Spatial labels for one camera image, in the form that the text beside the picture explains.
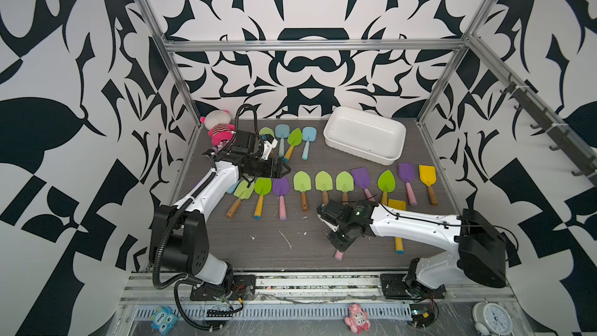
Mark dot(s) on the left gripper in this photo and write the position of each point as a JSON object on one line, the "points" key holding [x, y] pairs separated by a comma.
{"points": [[269, 164]]}

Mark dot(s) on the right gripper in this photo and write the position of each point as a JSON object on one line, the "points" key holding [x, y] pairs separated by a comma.
{"points": [[337, 246]]}

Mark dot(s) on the purple round shovel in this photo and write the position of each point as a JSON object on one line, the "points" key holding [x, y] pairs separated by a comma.
{"points": [[281, 188]]}

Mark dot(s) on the bright green shovel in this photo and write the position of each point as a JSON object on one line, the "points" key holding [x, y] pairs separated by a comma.
{"points": [[263, 186]]}

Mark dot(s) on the light blue round shovel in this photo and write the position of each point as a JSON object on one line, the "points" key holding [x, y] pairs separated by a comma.
{"points": [[282, 131]]}

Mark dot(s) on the light green shovel wooden handle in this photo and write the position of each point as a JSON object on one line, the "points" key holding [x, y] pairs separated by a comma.
{"points": [[345, 184]]}

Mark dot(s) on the green shovel orange handle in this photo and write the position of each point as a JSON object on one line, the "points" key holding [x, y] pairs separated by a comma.
{"points": [[267, 133]]}

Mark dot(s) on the purple square shovel pink handle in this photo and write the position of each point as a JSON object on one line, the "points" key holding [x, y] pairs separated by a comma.
{"points": [[362, 180]]}

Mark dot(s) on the light blue toy shovel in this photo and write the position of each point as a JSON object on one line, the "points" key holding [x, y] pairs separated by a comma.
{"points": [[309, 136]]}

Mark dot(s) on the light blue shovel from box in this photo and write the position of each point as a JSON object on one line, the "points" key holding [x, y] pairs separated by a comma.
{"points": [[232, 189]]}

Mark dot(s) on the green pointed shovel yellow handle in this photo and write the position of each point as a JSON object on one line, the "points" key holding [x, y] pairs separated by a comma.
{"points": [[386, 184]]}

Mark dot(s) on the purple pointed shovel pink handle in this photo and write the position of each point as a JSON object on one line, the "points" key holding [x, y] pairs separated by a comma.
{"points": [[407, 174]]}

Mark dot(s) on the yellow shovel wooden handle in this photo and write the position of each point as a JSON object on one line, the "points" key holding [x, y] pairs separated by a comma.
{"points": [[428, 178]]}

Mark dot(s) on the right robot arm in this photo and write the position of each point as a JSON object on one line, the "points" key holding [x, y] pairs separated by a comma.
{"points": [[472, 249]]}

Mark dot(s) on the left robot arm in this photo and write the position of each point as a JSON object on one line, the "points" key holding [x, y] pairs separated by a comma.
{"points": [[179, 248]]}

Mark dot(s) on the white storage box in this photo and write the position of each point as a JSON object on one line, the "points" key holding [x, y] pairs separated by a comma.
{"points": [[364, 135]]}

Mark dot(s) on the pink white plush doll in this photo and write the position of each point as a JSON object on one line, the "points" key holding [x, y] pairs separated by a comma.
{"points": [[219, 126]]}

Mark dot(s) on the pink bear toy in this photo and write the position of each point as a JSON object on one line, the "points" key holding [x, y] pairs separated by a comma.
{"points": [[357, 320]]}

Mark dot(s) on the green circuit board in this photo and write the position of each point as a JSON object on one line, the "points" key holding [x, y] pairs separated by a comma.
{"points": [[422, 316]]}

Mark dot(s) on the white alarm clock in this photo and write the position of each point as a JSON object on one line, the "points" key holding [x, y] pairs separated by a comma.
{"points": [[492, 319]]}

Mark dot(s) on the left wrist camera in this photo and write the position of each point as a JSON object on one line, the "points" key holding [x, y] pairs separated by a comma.
{"points": [[270, 143]]}

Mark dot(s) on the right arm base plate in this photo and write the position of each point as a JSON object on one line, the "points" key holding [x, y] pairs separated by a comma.
{"points": [[397, 287]]}

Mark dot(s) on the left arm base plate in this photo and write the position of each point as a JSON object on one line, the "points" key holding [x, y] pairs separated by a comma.
{"points": [[239, 286]]}

